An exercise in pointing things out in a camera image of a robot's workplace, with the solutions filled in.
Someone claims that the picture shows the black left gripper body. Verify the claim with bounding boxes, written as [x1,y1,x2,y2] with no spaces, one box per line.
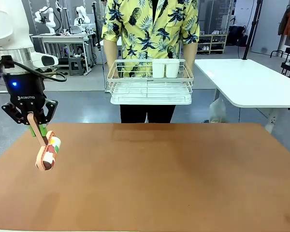
[1,72,47,126]

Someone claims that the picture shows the wooden colourful toy tool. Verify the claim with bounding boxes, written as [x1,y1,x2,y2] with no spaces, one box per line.
[27,113,62,172]

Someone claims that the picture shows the white wire dish rack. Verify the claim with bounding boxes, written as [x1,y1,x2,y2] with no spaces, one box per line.
[106,58,195,106]

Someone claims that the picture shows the person's right forearm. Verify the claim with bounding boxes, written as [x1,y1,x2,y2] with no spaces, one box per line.
[103,39,123,73]

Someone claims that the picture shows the person's left forearm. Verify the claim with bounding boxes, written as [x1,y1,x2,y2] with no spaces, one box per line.
[182,40,199,66]

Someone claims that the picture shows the person's right hand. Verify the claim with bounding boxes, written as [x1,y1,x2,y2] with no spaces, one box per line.
[107,63,120,80]

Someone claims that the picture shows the person's left hand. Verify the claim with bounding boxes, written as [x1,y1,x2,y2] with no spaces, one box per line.
[180,61,194,80]

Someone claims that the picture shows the grey plastic stool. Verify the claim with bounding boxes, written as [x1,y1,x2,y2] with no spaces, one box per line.
[68,56,85,76]

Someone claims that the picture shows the white background workbench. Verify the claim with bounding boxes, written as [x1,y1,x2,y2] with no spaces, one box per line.
[31,33,93,73]

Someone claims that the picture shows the black slim light stand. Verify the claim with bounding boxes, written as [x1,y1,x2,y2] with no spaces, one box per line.
[91,1,105,65]

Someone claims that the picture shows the black trousers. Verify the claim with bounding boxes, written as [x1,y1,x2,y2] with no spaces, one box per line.
[119,104,177,124]

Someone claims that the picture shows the white cutlery holder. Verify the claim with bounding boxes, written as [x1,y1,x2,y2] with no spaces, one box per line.
[152,58,180,79]

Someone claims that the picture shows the person in pineapple shirt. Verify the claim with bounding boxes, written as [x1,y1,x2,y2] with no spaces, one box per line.
[101,0,201,78]

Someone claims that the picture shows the white plastic bag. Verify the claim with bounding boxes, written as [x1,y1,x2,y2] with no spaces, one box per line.
[208,97,228,124]

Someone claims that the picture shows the wooden shoe rack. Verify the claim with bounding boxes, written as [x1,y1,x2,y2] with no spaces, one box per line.
[196,33,229,55]

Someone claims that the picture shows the black bag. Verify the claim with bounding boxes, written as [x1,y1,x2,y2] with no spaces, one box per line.
[228,25,248,47]

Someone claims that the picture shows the white side table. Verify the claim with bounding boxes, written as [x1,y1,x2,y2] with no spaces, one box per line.
[194,58,290,134]

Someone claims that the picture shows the black tripod stand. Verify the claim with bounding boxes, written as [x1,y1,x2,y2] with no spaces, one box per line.
[242,0,264,60]

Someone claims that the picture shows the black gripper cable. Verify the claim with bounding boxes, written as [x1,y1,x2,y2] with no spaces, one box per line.
[0,55,68,83]

